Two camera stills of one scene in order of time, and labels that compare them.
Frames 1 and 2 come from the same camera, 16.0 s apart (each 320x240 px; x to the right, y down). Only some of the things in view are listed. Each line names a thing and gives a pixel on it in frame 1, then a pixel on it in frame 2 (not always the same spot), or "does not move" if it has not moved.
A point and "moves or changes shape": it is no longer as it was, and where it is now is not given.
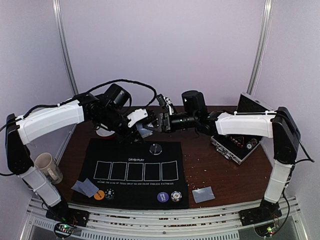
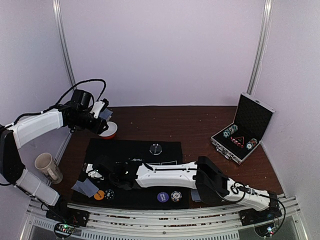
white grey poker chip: x=176 y=196 does not move
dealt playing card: x=88 y=188 does not move
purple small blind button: x=163 y=197 does not move
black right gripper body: x=164 y=122 to x=100 y=167
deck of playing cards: x=143 y=132 moves or changes shape
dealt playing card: x=76 y=187 does not move
